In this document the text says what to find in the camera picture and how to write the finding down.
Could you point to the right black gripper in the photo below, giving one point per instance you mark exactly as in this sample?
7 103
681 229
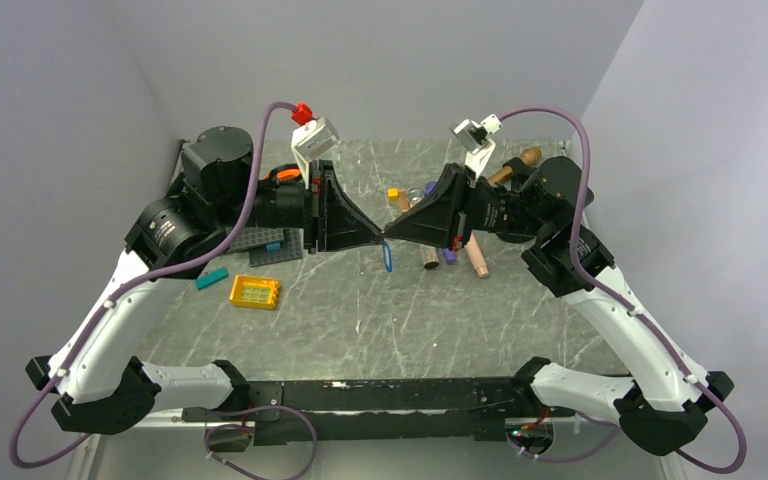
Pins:
433 220

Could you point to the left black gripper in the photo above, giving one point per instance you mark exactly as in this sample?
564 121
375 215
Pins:
331 217

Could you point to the blue key tag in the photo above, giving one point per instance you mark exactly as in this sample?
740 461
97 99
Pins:
387 256

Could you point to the orange lego window piece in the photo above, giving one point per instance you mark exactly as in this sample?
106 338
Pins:
255 292

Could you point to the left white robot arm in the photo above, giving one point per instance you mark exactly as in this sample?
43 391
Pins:
100 384

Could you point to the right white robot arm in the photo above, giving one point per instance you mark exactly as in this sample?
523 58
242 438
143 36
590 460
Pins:
662 403

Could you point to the brown small block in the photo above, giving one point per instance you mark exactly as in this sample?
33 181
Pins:
402 201

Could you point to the glitter microphone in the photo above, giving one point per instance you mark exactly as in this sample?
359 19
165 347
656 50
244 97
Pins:
428 254

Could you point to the purple microphone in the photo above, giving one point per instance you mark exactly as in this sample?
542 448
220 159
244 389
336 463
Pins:
449 257

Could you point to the pink microphone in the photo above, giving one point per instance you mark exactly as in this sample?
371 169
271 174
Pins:
476 257

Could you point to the orange lego arch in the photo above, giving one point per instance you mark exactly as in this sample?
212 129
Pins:
284 174

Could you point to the black microphone stand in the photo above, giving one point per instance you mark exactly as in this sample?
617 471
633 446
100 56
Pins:
520 173

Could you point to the dark grey lego baseplate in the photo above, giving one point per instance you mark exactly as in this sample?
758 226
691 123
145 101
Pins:
265 246

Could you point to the gold microphone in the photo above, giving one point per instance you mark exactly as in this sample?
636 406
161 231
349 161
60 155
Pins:
531 156

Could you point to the teal lego brick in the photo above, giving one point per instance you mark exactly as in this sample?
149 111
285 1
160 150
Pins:
211 278

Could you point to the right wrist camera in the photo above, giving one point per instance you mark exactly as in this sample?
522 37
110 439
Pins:
477 140

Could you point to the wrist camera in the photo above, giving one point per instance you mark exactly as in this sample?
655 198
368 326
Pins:
477 140
313 137

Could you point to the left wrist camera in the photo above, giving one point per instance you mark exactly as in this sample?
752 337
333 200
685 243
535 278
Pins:
313 137

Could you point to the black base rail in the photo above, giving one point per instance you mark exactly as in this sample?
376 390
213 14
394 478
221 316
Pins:
480 408

